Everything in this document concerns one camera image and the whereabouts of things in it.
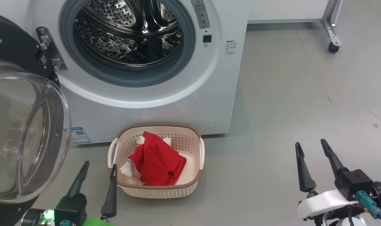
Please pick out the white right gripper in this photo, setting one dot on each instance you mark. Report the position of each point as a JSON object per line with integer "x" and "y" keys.
{"x": 325, "y": 202}

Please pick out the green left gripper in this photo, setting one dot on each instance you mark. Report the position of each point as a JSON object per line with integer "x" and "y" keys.
{"x": 96, "y": 222}

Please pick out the red and white garment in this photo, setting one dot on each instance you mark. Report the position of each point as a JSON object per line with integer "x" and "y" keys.
{"x": 156, "y": 160}

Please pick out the washing machine glass door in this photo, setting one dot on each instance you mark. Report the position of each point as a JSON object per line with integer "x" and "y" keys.
{"x": 21, "y": 131}

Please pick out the cream perforated laundry basket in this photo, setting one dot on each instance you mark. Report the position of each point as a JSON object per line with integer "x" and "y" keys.
{"x": 190, "y": 147}

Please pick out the white front-load washing machine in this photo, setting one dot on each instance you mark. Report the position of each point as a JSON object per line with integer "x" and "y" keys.
{"x": 177, "y": 110}

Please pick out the silver door hinge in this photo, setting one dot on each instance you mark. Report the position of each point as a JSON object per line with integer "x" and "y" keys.
{"x": 50, "y": 50}

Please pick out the steel drum with red cloth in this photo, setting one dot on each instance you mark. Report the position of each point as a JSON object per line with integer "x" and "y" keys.
{"x": 115, "y": 40}

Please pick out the black door latch socket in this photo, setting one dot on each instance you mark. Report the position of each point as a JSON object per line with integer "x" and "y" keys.
{"x": 207, "y": 38}

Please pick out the blue energy label sticker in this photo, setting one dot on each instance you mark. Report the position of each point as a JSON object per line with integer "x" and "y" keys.
{"x": 80, "y": 135}

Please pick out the round filter cover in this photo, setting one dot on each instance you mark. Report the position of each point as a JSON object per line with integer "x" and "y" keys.
{"x": 208, "y": 124}

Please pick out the black caster wheel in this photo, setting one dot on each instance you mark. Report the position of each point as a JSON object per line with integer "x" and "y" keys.
{"x": 333, "y": 47}

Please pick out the white cabinet panel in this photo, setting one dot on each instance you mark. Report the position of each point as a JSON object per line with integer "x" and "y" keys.
{"x": 287, "y": 11}

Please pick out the grey warning sticker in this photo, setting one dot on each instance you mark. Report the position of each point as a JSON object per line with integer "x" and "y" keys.
{"x": 200, "y": 14}

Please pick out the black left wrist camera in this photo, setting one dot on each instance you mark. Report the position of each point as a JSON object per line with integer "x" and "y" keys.
{"x": 69, "y": 208}

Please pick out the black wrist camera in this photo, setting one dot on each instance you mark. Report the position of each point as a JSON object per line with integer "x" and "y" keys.
{"x": 355, "y": 183}
{"x": 69, "y": 208}

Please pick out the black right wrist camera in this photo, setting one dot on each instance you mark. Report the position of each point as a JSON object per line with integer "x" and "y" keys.
{"x": 355, "y": 183}

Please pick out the silver metal frame leg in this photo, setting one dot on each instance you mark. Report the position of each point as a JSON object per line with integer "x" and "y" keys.
{"x": 333, "y": 18}

